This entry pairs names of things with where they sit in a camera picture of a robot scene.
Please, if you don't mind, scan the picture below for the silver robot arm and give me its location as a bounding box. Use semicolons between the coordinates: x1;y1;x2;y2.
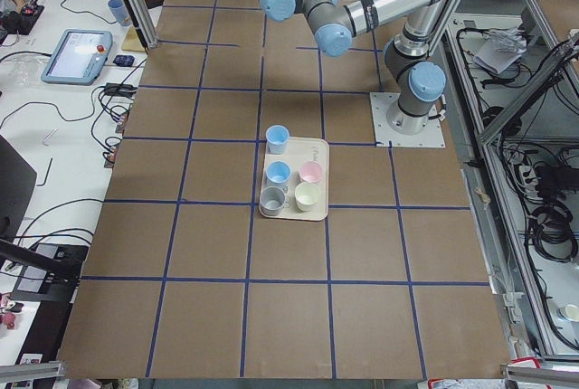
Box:
259;0;460;135

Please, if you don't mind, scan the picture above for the blue cup on side desk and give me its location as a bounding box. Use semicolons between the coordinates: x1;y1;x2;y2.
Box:
108;0;127;25

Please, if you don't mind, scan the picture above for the blue cup near tray logo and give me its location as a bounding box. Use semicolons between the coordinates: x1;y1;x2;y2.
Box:
266;125;290;155

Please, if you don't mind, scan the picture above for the blue cup tray middle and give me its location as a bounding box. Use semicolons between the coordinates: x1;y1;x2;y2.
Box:
265;161;291;192

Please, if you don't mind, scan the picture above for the pink plastic cup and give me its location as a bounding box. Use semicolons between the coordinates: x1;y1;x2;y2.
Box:
299;161;325;184

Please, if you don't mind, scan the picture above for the grey plastic cup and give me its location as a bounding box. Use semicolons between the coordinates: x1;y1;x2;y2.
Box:
259;186;290;217

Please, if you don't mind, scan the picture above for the pale cream plastic cup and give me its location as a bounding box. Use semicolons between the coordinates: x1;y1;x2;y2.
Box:
294;182;321;212

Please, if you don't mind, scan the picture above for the blue teach pendant tablet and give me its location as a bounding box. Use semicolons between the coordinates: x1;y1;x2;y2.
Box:
41;29;113;85

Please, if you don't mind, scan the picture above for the cream plastic tray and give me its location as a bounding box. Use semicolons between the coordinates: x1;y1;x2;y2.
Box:
258;137;329;222

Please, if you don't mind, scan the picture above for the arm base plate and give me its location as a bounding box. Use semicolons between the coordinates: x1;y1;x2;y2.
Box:
369;92;446;148

